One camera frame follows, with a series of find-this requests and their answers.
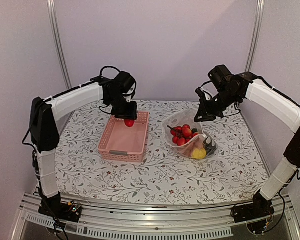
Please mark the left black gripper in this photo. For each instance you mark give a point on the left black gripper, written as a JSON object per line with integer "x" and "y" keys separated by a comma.
{"x": 132, "y": 114}

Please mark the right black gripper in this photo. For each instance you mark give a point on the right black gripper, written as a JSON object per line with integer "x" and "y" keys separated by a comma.
{"x": 204, "y": 108}

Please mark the red orange mango toy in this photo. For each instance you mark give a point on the red orange mango toy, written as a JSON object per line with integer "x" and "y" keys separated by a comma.
{"x": 129, "y": 123}

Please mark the clear dotted zip bag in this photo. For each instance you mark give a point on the clear dotted zip bag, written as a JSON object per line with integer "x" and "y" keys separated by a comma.
{"x": 172, "y": 130}

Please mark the purple toy eggplant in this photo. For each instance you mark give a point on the purple toy eggplant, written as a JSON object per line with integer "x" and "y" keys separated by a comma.
{"x": 210, "y": 146}

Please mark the red lychee toy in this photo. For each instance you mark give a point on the red lychee toy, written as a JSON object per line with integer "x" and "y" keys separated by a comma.
{"x": 181, "y": 141}

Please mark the pink plastic basket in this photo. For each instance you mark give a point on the pink plastic basket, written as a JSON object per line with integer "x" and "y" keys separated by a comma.
{"x": 122, "y": 143}

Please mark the yellow toy pear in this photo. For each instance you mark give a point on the yellow toy pear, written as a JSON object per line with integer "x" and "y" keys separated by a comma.
{"x": 199, "y": 153}

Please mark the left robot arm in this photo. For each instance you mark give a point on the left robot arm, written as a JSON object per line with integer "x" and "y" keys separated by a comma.
{"x": 45, "y": 113}

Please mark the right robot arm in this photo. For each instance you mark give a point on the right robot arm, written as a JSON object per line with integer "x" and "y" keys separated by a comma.
{"x": 280, "y": 116}

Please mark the floral table mat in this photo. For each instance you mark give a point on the floral table mat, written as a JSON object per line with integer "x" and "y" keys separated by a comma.
{"x": 165, "y": 177}

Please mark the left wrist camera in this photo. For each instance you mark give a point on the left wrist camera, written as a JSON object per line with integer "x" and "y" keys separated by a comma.
{"x": 126, "y": 82}

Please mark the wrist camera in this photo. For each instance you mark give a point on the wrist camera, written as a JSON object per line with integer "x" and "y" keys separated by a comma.
{"x": 219, "y": 76}
{"x": 126, "y": 82}

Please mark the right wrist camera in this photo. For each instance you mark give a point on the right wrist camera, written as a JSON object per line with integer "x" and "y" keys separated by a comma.
{"x": 219, "y": 76}

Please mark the aluminium front rail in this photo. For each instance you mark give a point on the aluminium front rail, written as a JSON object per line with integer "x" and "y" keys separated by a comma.
{"x": 111, "y": 220}

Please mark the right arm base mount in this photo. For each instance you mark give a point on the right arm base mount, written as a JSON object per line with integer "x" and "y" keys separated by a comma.
{"x": 259, "y": 208}

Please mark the right aluminium post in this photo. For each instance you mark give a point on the right aluminium post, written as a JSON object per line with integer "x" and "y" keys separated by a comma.
{"x": 260, "y": 6}

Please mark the aluminium post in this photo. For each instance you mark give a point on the aluminium post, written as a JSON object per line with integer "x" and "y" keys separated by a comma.
{"x": 58, "y": 43}
{"x": 260, "y": 6}

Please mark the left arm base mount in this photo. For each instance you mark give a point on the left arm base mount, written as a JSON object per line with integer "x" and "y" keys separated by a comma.
{"x": 53, "y": 207}

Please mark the left aluminium post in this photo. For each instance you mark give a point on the left aluminium post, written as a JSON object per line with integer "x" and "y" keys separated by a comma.
{"x": 58, "y": 43}

